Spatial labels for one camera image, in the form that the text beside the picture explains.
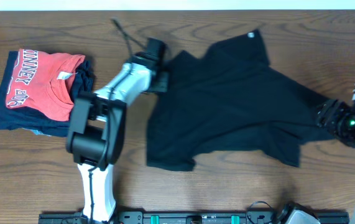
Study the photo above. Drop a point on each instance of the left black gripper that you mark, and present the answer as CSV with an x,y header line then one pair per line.
x,y
161,81

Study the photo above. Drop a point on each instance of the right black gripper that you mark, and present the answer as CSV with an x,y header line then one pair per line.
x,y
325,112

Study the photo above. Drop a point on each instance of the black t-shirt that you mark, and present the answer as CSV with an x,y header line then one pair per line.
x,y
230,99

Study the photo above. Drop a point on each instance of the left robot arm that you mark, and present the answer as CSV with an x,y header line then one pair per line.
x,y
97,130

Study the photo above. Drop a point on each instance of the red folded t-shirt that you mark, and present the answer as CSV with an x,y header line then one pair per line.
x,y
43,82

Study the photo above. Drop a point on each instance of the navy folded t-shirt stack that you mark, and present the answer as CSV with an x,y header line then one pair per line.
x,y
31,119

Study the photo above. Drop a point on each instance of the black mounting rail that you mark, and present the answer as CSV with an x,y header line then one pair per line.
x,y
186,218

